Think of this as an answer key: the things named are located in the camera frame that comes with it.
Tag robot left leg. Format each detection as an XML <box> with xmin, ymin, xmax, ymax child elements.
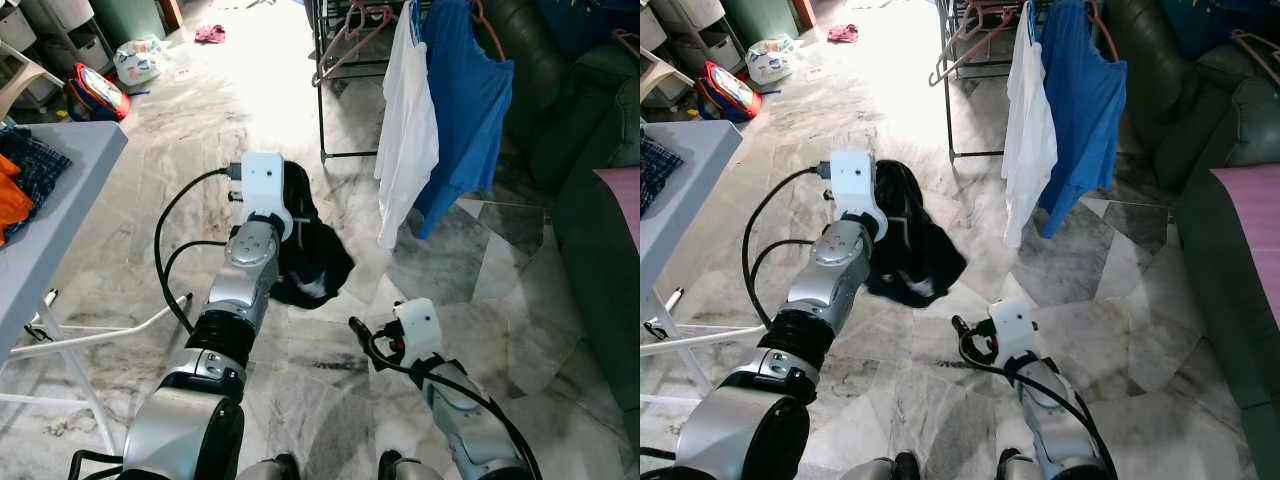
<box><xmin>240</xmin><ymin>453</ymin><xmax>301</xmax><ymax>480</ymax></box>
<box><xmin>860</xmin><ymin>453</ymin><xmax>921</xmax><ymax>480</ymax></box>

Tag black metal clothes rack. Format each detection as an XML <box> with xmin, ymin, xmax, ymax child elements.
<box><xmin>305</xmin><ymin>0</ymin><xmax>501</xmax><ymax>163</ymax></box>
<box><xmin>935</xmin><ymin>0</ymin><xmax>1121</xmax><ymax>161</ymax></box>

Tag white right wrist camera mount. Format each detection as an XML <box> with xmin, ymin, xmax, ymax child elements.
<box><xmin>988</xmin><ymin>298</ymin><xmax>1041</xmax><ymax>366</ymax></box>
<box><xmin>392</xmin><ymin>298</ymin><xmax>443</xmax><ymax>366</ymax></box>

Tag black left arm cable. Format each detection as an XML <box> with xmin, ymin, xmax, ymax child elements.
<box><xmin>742</xmin><ymin>165</ymin><xmax>836</xmax><ymax>336</ymax></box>
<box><xmin>155</xmin><ymin>165</ymin><xmax>246</xmax><ymax>336</ymax></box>

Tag red printed bag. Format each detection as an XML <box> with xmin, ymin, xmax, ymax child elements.
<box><xmin>65</xmin><ymin>65</ymin><xmax>131</xmax><ymax>123</ymax></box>
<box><xmin>697</xmin><ymin>62</ymin><xmax>763</xmax><ymax>123</ymax></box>

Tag dark green cabinet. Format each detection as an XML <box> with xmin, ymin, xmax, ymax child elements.
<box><xmin>90</xmin><ymin>0</ymin><xmax>186</xmax><ymax>46</ymax></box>
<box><xmin>720</xmin><ymin>0</ymin><xmax>816</xmax><ymax>43</ymax></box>

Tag orange garment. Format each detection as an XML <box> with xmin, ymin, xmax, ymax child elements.
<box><xmin>0</xmin><ymin>155</ymin><xmax>36</xmax><ymax>246</ymax></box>

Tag white printed plastic bag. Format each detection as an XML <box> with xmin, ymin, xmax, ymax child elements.
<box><xmin>745</xmin><ymin>38</ymin><xmax>799</xmax><ymax>86</ymax></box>
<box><xmin>112</xmin><ymin>38</ymin><xmax>166</xmax><ymax>89</ymax></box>

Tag robot leg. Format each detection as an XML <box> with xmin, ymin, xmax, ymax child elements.
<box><xmin>998</xmin><ymin>450</ymin><xmax>1046</xmax><ymax>480</ymax></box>
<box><xmin>240</xmin><ymin>453</ymin><xmax>301</xmax><ymax>480</ymax></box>
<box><xmin>378</xmin><ymin>450</ymin><xmax>441</xmax><ymax>480</ymax></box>
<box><xmin>860</xmin><ymin>453</ymin><xmax>921</xmax><ymax>480</ymax></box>

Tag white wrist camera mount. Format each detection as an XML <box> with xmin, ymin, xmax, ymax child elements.
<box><xmin>240</xmin><ymin>152</ymin><xmax>293</xmax><ymax>241</ymax></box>
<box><xmin>830</xmin><ymin>150</ymin><xmax>886</xmax><ymax>241</ymax></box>
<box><xmin>392</xmin><ymin>298</ymin><xmax>443</xmax><ymax>366</ymax></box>
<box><xmin>988</xmin><ymin>298</ymin><xmax>1041</xmax><ymax>366</ymax></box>

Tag grey-blue folding table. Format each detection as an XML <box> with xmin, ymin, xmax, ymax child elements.
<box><xmin>0</xmin><ymin>120</ymin><xmax>196</xmax><ymax>456</ymax></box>
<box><xmin>640</xmin><ymin>120</ymin><xmax>776</xmax><ymax>411</ymax></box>

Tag white t-shirt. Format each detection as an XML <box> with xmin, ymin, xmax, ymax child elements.
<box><xmin>1000</xmin><ymin>5</ymin><xmax>1061</xmax><ymax>249</ymax></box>
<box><xmin>375</xmin><ymin>5</ymin><xmax>441</xmax><ymax>249</ymax></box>

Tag navy garment white piping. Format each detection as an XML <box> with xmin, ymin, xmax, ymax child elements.
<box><xmin>270</xmin><ymin>160</ymin><xmax>356</xmax><ymax>309</ymax></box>
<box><xmin>865</xmin><ymin>158</ymin><xmax>969</xmax><ymax>309</ymax></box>

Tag robot right leg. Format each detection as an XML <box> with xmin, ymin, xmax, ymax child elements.
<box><xmin>998</xmin><ymin>450</ymin><xmax>1046</xmax><ymax>480</ymax></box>
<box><xmin>378</xmin><ymin>450</ymin><xmax>441</xmax><ymax>480</ymax></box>

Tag pink mat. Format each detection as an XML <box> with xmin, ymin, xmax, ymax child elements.
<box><xmin>1210</xmin><ymin>165</ymin><xmax>1280</xmax><ymax>376</ymax></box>
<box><xmin>593</xmin><ymin>165</ymin><xmax>641</xmax><ymax>251</ymax></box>

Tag blue t-shirt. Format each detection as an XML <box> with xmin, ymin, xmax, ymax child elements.
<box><xmin>1035</xmin><ymin>0</ymin><xmax>1129</xmax><ymax>239</ymax></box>
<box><xmin>412</xmin><ymin>0</ymin><xmax>516</xmax><ymax>241</ymax></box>

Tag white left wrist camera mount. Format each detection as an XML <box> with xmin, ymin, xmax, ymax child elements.
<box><xmin>830</xmin><ymin>150</ymin><xmax>886</xmax><ymax>241</ymax></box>
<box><xmin>240</xmin><ymin>152</ymin><xmax>293</xmax><ymax>241</ymax></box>

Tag grey plastic drawer unit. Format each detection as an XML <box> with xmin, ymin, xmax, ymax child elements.
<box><xmin>15</xmin><ymin>0</ymin><xmax>113</xmax><ymax>79</ymax></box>
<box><xmin>640</xmin><ymin>0</ymin><xmax>741</xmax><ymax>76</ymax></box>

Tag orange plastic clothes hanger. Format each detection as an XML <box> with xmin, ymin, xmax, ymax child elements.
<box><xmin>1085</xmin><ymin>0</ymin><xmax>1121</xmax><ymax>61</ymax></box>
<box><xmin>470</xmin><ymin>0</ymin><xmax>507</xmax><ymax>61</ymax></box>

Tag dark blue cloth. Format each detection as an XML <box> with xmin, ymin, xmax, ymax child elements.
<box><xmin>1160</xmin><ymin>0</ymin><xmax>1251</xmax><ymax>56</ymax></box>
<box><xmin>535</xmin><ymin>0</ymin><xmax>621</xmax><ymax>56</ymax></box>

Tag dark green sofa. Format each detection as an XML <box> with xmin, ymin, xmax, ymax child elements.
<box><xmin>1100</xmin><ymin>0</ymin><xmax>1280</xmax><ymax>411</ymax></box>
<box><xmin>490</xmin><ymin>0</ymin><xmax>641</xmax><ymax>441</ymax></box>

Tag dark plaid garment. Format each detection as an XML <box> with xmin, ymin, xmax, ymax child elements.
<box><xmin>0</xmin><ymin>125</ymin><xmax>73</xmax><ymax>216</ymax></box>
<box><xmin>640</xmin><ymin>135</ymin><xmax>681</xmax><ymax>216</ymax></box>

